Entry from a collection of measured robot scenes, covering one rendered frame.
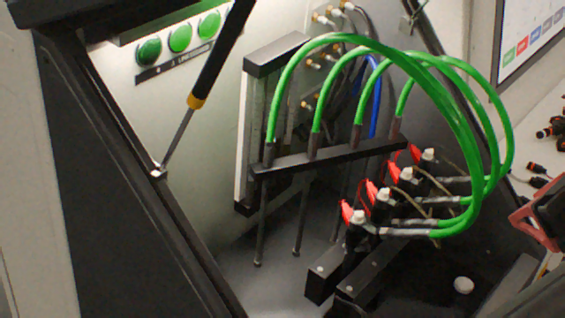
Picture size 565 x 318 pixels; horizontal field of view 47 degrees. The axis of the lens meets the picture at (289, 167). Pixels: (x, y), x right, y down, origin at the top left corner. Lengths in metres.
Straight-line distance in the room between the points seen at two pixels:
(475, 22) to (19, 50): 0.81
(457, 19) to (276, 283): 0.62
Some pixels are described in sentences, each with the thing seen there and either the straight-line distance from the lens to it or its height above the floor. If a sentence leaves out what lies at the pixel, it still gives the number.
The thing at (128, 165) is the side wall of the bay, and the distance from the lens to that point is 0.81.
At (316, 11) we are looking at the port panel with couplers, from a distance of 1.24.
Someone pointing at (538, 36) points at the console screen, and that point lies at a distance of 1.64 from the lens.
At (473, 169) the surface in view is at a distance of 0.92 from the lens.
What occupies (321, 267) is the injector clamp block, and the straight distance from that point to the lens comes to 1.17.
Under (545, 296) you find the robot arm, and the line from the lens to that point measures 0.53.
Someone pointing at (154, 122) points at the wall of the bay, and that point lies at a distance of 1.01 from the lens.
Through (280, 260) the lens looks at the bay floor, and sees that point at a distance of 1.38.
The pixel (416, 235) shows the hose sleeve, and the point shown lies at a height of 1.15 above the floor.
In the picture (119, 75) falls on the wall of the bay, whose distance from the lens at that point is 0.92.
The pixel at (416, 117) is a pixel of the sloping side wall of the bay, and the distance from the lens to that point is 1.33.
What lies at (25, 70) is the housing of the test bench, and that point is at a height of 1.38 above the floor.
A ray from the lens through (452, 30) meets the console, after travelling 1.27.
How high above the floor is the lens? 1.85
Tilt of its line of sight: 40 degrees down
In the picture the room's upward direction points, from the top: 7 degrees clockwise
